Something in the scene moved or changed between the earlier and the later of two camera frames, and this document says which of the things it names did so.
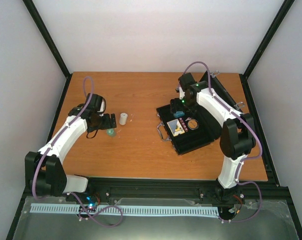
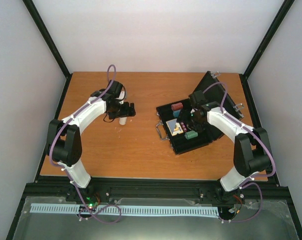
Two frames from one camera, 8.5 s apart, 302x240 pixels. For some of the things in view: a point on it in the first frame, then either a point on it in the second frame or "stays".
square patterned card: (175, 127) stays
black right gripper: (175, 107) → (183, 117)
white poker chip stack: (123, 118) stays
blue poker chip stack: (179, 114) stays
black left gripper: (108, 124) → (126, 113)
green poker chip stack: (111, 132) → (191, 134)
